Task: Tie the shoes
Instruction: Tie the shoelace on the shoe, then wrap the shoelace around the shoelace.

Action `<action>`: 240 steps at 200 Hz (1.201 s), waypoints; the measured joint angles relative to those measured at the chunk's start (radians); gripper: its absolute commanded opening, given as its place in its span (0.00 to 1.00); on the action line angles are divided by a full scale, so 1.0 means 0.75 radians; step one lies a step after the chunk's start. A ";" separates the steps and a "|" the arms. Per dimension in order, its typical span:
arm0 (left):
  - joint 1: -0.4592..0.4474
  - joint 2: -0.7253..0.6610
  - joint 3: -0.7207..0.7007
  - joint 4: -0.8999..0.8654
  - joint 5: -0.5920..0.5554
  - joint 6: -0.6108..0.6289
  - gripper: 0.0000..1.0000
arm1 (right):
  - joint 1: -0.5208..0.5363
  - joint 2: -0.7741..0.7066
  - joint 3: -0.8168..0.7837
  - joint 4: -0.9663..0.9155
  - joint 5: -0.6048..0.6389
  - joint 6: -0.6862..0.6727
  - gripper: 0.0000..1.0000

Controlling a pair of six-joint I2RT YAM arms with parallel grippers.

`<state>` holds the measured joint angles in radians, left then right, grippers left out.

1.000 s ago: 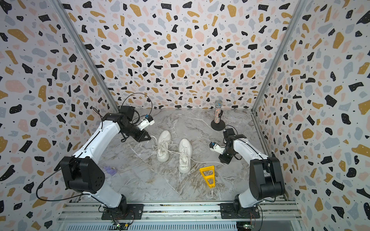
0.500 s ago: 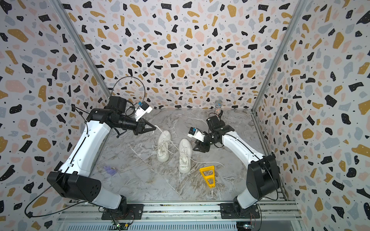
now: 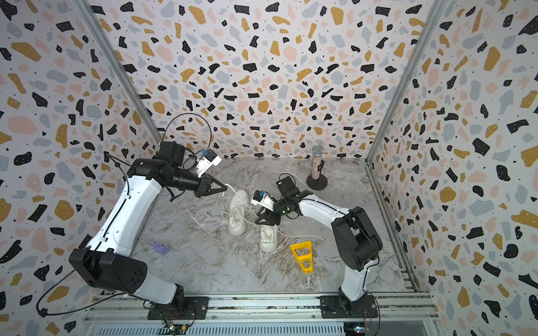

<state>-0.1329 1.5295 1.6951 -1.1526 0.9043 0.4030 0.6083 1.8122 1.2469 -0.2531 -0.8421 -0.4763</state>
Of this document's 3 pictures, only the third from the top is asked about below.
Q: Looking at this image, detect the white knit sneaker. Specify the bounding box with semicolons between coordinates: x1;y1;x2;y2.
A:
222;189;249;236
259;225;278;253

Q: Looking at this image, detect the sneaker white shoelace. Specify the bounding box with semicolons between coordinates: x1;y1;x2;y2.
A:
221;204;256;225
226;183;327;244

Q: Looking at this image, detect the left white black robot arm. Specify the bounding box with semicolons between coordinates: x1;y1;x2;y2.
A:
69;141;227;314

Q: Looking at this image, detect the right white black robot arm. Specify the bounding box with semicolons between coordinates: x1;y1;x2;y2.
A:
251;176;383;310

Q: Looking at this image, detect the yellow plastic triangular stand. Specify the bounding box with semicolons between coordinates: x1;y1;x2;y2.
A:
289;241;313;274

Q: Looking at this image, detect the sprinkle tube on black base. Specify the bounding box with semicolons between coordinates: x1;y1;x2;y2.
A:
307;145;328;190

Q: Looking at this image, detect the purple toy figure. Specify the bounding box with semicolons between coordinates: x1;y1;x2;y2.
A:
151;242;170;256

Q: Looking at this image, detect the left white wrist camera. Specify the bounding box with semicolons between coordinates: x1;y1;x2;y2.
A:
196;149;222;178

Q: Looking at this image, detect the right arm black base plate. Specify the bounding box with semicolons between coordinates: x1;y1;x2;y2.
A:
319;295;379;319

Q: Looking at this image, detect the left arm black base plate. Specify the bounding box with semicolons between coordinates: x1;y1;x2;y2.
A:
147;296;210;321

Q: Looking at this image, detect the front aluminium rail frame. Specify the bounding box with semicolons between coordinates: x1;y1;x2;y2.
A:
80;292;444;335

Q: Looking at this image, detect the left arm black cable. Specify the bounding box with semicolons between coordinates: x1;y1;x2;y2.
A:
35;112;214;336

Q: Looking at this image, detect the left aluminium corner post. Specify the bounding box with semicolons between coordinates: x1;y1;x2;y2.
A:
72;0;163;153

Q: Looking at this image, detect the aluminium corner post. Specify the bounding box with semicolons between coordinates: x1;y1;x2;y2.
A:
364;0;451;164
72;0;163;153

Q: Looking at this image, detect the right aluminium corner post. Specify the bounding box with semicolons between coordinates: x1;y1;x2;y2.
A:
364;0;451;164

